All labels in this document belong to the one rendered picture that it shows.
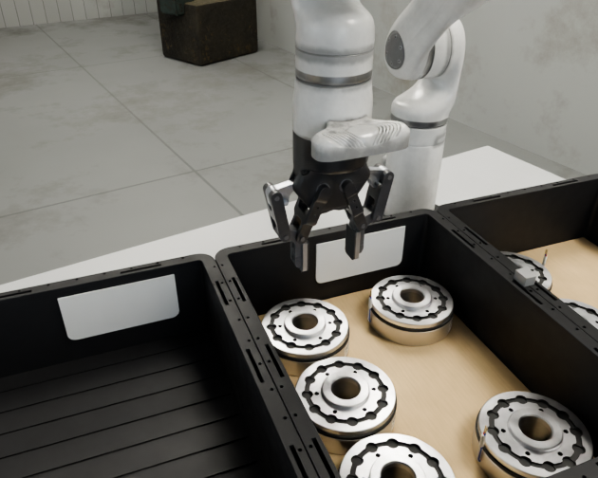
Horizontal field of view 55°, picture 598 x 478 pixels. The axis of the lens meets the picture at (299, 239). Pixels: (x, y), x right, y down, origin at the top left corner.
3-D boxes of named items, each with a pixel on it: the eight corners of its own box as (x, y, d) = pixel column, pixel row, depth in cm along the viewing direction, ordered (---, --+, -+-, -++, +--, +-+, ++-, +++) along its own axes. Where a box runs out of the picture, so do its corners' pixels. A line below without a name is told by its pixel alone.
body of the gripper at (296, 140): (354, 103, 59) (349, 185, 64) (276, 114, 57) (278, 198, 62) (390, 129, 53) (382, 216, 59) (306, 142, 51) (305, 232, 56)
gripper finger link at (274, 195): (270, 179, 57) (289, 224, 61) (254, 187, 57) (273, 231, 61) (280, 191, 55) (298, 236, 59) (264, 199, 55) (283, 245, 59)
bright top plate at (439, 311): (359, 284, 74) (359, 281, 74) (430, 273, 76) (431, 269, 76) (388, 335, 66) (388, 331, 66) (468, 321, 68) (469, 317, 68)
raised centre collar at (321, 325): (277, 317, 68) (277, 313, 68) (316, 307, 69) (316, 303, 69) (292, 343, 64) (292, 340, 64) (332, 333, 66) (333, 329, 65)
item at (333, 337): (250, 312, 69) (250, 308, 69) (327, 294, 73) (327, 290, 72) (278, 368, 61) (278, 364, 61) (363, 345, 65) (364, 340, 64)
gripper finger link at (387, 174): (386, 172, 59) (367, 222, 61) (401, 174, 60) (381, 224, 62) (374, 161, 61) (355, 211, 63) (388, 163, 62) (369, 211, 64)
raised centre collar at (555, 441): (496, 416, 55) (497, 412, 55) (541, 407, 56) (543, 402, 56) (526, 459, 51) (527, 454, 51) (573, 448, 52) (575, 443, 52)
